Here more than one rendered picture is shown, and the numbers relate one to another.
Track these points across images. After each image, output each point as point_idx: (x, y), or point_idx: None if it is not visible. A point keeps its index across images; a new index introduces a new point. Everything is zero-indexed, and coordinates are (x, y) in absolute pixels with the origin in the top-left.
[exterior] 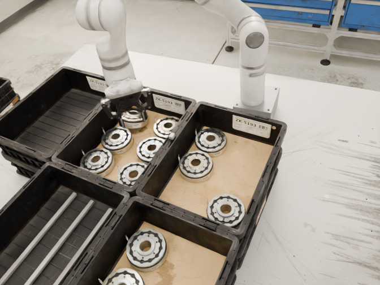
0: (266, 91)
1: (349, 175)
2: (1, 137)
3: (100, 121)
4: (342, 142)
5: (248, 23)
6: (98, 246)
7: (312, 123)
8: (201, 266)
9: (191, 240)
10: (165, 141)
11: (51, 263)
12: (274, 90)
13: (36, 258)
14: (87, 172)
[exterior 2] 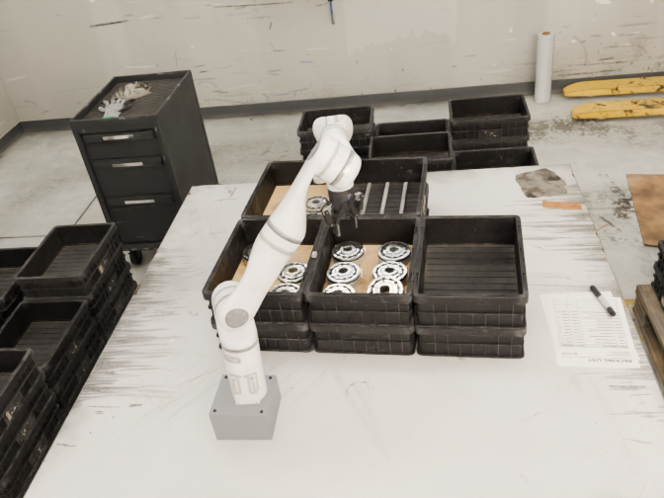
0: (229, 404)
1: (142, 366)
2: (491, 216)
3: None
4: (136, 403)
5: (234, 285)
6: None
7: (169, 421)
8: None
9: None
10: (319, 252)
11: (379, 207)
12: (216, 408)
13: (393, 206)
14: (375, 217)
